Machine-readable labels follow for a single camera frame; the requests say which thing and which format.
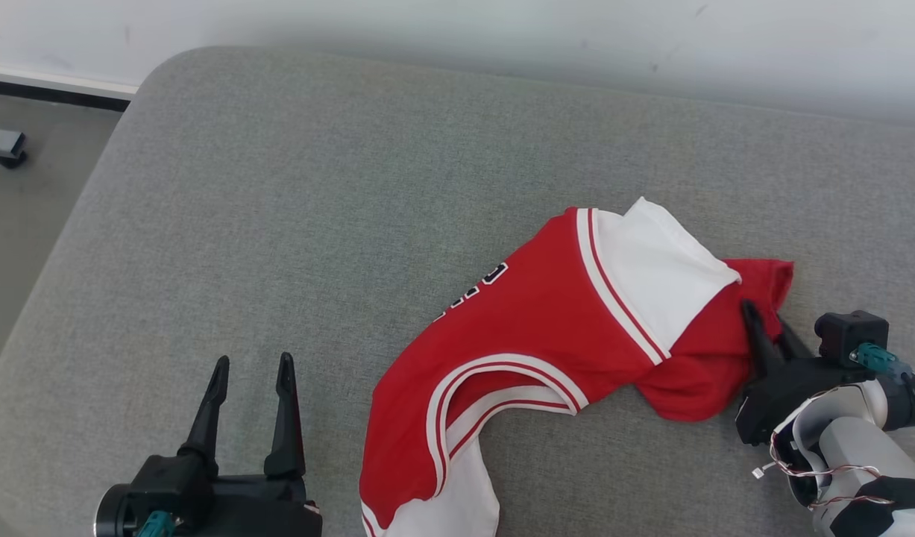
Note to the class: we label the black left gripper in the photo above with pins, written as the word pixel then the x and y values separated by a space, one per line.
pixel 263 507

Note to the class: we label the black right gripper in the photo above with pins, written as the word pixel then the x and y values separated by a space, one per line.
pixel 785 395

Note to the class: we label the red white basketball jersey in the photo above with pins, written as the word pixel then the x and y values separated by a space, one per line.
pixel 532 335

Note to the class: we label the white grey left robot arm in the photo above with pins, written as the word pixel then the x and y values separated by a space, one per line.
pixel 110 514

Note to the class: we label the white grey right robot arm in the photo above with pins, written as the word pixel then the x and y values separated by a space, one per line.
pixel 860 455

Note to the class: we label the grey fabric sofa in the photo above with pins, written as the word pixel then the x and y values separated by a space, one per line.
pixel 315 224

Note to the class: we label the grey metal furniture foot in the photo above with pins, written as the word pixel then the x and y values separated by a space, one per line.
pixel 2 145

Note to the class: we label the white skirting board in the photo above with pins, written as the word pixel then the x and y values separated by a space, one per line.
pixel 54 82

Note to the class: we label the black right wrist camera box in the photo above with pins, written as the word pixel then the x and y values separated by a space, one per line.
pixel 849 332

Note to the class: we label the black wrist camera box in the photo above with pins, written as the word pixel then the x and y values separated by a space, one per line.
pixel 849 332
pixel 170 485

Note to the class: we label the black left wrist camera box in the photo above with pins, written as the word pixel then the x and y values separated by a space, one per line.
pixel 170 485

